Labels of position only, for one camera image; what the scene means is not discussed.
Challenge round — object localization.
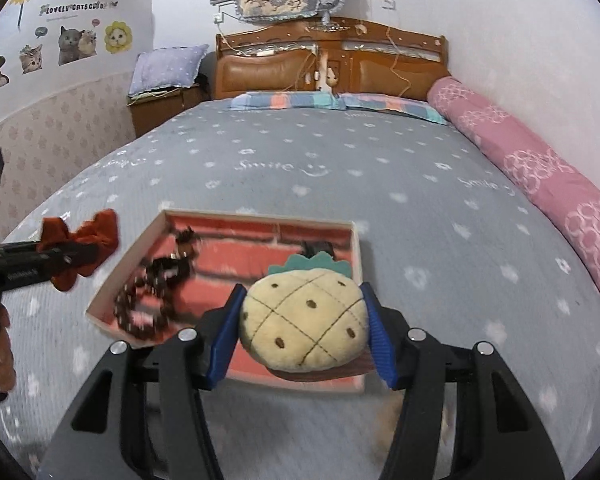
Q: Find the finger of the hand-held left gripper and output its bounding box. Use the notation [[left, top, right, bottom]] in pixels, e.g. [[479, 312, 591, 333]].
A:
[[37, 241, 101, 277]]

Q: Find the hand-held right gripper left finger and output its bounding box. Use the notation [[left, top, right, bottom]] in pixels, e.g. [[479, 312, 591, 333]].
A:
[[32, 283, 247, 480]]

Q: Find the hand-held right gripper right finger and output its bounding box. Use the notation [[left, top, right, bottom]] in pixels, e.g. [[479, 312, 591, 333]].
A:
[[360, 281, 567, 480]]

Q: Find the red scrunchie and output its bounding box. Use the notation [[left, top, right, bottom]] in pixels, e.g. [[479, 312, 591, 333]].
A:
[[39, 208, 120, 292]]

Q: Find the pineapple plush hair clip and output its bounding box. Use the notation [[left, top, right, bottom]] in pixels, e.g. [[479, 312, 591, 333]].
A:
[[238, 253, 377, 379]]

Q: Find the wooden tray with red lining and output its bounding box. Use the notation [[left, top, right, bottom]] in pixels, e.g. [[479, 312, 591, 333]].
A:
[[85, 208, 366, 395]]

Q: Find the brown wooden bead bracelet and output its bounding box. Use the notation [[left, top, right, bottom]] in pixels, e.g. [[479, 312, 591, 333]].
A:
[[114, 227, 201, 344]]

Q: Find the black hair claw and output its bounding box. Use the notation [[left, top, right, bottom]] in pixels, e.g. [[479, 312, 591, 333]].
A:
[[299, 240, 337, 261]]

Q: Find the person's left hand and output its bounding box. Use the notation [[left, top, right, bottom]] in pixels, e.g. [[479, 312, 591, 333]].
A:
[[0, 304, 17, 394]]

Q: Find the grey flower print blanket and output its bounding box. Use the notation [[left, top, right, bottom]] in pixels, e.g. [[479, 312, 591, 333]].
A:
[[0, 97, 600, 480]]

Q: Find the wooden nightstand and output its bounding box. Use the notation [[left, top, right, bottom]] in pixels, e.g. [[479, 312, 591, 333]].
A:
[[129, 84, 204, 139]]

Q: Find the yellow flower cat sticker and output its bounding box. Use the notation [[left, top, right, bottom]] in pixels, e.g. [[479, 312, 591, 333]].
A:
[[103, 20, 134, 55]]

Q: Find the lilac dotted cushion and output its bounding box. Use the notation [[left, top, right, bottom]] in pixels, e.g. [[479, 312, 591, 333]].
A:
[[128, 43, 210, 99]]

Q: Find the striped pastel pillow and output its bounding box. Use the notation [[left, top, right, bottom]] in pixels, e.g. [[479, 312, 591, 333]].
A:
[[229, 90, 347, 111], [339, 92, 449, 125]]

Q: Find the pink patterned rolled quilt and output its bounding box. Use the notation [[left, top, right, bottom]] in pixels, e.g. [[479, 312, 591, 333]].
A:
[[426, 76, 600, 322]]

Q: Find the wooden bed headboard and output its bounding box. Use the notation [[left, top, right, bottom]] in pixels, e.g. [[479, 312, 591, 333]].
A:
[[214, 16, 451, 104]]

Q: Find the tabby kitten wall sticker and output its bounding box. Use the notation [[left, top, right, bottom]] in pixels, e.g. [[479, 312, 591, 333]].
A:
[[18, 43, 45, 75]]

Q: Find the grey cats wall sticker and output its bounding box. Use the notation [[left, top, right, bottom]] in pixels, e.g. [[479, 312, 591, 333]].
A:
[[57, 24, 99, 66]]

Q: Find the lettering wall sticker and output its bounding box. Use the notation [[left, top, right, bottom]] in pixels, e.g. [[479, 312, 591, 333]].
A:
[[38, 0, 119, 16]]

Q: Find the orange cable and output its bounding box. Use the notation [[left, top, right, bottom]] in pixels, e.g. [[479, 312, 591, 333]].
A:
[[384, 27, 416, 99]]

